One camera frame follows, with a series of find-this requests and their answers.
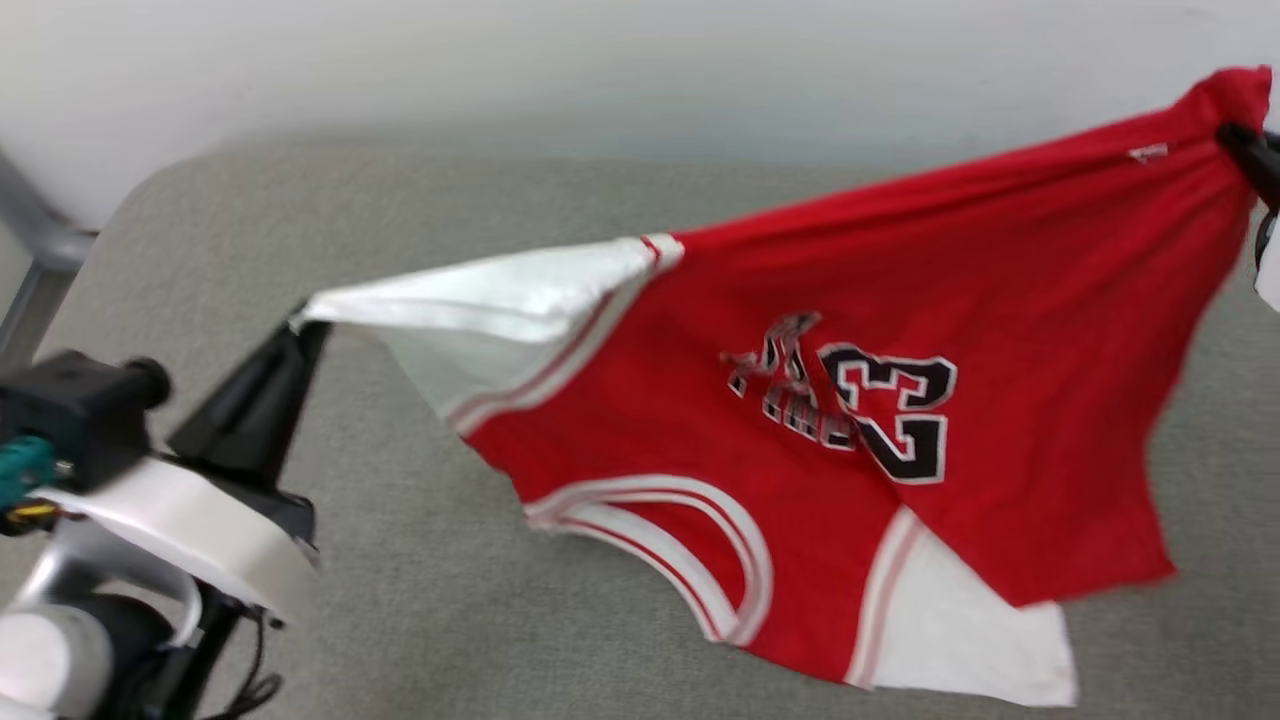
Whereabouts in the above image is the teal cable connector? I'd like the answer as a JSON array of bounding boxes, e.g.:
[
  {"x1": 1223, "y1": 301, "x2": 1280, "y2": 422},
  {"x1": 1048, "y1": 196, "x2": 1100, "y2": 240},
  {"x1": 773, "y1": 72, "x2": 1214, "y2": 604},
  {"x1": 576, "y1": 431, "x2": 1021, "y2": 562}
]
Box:
[{"x1": 0, "y1": 435, "x2": 58, "y2": 513}]

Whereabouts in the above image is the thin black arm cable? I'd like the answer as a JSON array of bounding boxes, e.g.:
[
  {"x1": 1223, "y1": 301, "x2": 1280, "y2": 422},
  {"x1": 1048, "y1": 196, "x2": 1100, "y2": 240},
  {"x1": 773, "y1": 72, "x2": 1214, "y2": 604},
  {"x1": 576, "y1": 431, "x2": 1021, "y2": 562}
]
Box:
[{"x1": 196, "y1": 598, "x2": 289, "y2": 720}]

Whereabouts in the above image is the red basketball jersey number 23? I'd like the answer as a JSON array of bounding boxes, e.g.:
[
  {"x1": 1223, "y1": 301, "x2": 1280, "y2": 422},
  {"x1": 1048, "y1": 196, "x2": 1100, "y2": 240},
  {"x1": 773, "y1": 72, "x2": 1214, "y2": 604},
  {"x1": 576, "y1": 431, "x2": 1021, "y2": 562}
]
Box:
[{"x1": 290, "y1": 65, "x2": 1276, "y2": 709}]

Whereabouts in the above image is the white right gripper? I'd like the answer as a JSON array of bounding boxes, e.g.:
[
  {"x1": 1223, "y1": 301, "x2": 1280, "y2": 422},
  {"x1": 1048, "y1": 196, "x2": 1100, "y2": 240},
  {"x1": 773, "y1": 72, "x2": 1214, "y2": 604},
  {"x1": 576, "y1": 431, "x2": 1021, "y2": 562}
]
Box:
[{"x1": 1214, "y1": 120, "x2": 1280, "y2": 313}]

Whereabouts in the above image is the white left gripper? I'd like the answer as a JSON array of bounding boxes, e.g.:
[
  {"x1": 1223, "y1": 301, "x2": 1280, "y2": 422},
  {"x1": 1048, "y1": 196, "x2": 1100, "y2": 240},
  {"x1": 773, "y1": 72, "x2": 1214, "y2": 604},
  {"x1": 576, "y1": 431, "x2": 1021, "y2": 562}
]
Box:
[{"x1": 38, "y1": 322, "x2": 333, "y2": 627}]

